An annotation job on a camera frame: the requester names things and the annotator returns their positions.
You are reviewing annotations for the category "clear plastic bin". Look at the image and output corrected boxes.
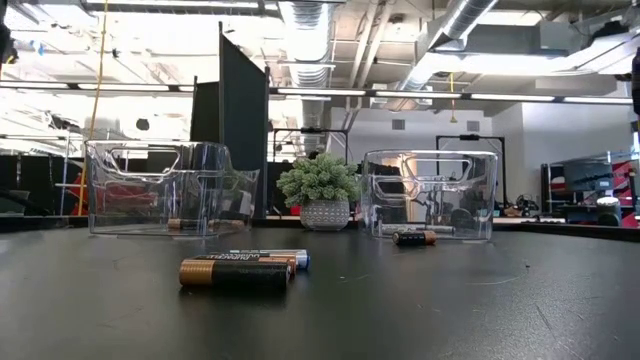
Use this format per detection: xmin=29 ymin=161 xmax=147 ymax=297
xmin=84 ymin=139 xmax=261 ymax=238
xmin=359 ymin=148 xmax=500 ymax=242

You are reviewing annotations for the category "green succulent in grey pot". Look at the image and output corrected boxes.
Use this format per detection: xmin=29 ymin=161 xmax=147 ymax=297
xmin=275 ymin=152 xmax=361 ymax=232

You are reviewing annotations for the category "long ceiling light bar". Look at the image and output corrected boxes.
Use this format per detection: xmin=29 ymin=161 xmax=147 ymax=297
xmin=269 ymin=85 xmax=640 ymax=106

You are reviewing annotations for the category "black divider panel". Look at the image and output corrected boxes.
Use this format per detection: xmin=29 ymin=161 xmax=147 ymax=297
xmin=189 ymin=20 xmax=272 ymax=219

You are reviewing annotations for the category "red black equipment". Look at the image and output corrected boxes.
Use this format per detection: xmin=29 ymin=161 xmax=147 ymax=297
xmin=63 ymin=169 xmax=151 ymax=217

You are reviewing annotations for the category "grey equipment shelf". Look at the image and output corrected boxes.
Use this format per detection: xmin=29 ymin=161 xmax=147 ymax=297
xmin=541 ymin=149 xmax=640 ymax=229

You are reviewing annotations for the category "white topped round stool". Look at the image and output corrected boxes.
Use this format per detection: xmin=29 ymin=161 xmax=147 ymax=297
xmin=596 ymin=195 xmax=623 ymax=227

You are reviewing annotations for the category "black low partition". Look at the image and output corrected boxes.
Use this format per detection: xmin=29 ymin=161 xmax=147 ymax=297
xmin=0 ymin=153 xmax=69 ymax=217

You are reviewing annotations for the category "black metal rack frame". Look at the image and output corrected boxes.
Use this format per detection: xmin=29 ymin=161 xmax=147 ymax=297
xmin=271 ymin=126 xmax=351 ymax=162

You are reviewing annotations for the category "silver ventilation duct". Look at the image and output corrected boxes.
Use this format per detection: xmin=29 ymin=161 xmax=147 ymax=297
xmin=399 ymin=0 xmax=501 ymax=94
xmin=277 ymin=0 xmax=335 ymax=159

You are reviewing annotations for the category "yellow hanging cord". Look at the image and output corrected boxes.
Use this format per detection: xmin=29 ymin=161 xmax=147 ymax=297
xmin=448 ymin=72 xmax=459 ymax=125

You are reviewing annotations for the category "black stand frame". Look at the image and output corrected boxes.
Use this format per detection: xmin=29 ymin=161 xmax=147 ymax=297
xmin=434 ymin=132 xmax=506 ymax=201

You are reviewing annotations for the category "yellow cable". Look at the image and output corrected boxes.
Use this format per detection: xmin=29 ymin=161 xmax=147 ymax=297
xmin=75 ymin=0 xmax=110 ymax=217

